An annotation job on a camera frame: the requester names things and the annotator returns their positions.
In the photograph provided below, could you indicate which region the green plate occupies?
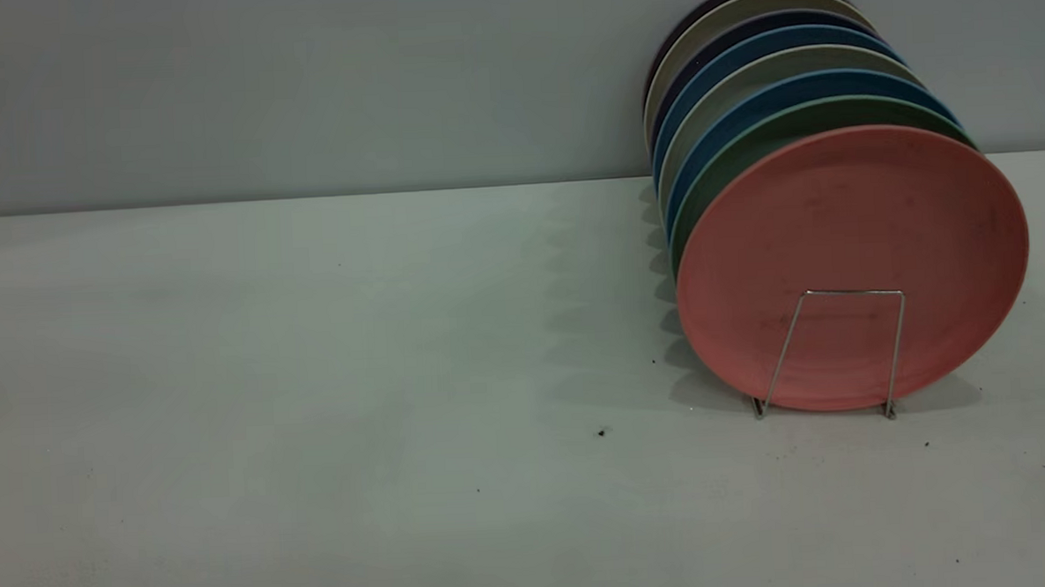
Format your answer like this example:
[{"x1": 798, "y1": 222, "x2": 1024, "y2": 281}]
[{"x1": 663, "y1": 89, "x2": 982, "y2": 276}]

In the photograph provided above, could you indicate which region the beige plate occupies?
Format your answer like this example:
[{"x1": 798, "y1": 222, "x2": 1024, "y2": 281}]
[
  {"x1": 652, "y1": 40, "x2": 930, "y2": 209},
  {"x1": 638, "y1": 0, "x2": 884, "y2": 148}
]

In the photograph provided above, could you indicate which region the blue plate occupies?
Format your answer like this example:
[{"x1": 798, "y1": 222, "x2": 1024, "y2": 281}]
[
  {"x1": 658, "y1": 63, "x2": 967, "y2": 235},
  {"x1": 646, "y1": 20, "x2": 911, "y2": 182}
]

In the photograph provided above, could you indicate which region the dark navy plate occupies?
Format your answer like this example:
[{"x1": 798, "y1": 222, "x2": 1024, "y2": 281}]
[{"x1": 644, "y1": 5, "x2": 889, "y2": 148}]

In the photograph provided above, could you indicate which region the silver wire plate rack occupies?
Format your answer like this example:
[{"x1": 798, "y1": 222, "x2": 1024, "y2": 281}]
[{"x1": 747, "y1": 286, "x2": 912, "y2": 427}]

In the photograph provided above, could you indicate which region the pink plate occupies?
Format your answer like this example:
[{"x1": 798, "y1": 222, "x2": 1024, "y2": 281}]
[{"x1": 669, "y1": 118, "x2": 1038, "y2": 419}]

